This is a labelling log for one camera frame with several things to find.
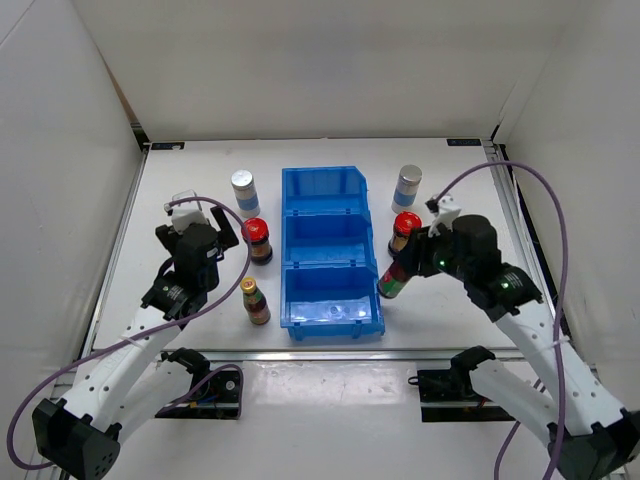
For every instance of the right white shaker silver cap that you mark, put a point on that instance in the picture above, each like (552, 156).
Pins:
(406, 189)

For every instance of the red-lid sauce jar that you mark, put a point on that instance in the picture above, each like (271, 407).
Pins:
(404, 223)
(256, 234)

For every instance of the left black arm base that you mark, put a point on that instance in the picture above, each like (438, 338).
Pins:
(215, 393)

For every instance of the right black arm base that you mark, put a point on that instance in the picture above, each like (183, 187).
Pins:
(446, 395)

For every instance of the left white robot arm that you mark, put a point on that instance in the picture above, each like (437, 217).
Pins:
(83, 431)

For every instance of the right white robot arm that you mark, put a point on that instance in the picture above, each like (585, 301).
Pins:
(587, 431)

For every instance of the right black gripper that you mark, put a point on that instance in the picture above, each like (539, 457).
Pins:
(412, 253)

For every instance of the right red-lid sauce jar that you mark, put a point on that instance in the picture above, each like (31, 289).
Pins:
(404, 223)

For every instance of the yellow-cap sauce bottle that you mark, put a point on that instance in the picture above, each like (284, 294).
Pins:
(393, 281)
(254, 302)

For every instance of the blue plastic divided bin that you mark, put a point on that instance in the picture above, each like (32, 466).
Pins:
(329, 270)

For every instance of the front aluminium rail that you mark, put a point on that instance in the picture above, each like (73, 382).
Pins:
(331, 355)

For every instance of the left white shaker silver cap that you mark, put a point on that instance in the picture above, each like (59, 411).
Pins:
(245, 192)

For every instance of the left black corner label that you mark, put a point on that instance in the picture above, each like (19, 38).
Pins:
(167, 146)

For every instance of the white shaker silver cap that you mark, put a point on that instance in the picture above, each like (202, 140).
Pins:
(245, 192)
(406, 189)

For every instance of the left red-lid sauce jar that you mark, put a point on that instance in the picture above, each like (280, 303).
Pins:
(256, 234)

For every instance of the black corner label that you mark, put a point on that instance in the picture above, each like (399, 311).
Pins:
(167, 146)
(463, 142)

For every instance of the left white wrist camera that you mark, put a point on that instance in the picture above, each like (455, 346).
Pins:
(185, 214)

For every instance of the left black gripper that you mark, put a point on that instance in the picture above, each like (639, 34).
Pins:
(227, 237)

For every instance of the right black corner label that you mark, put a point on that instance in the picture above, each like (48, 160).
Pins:
(463, 142)

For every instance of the left aluminium side rail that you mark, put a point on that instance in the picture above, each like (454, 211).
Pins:
(97, 312)

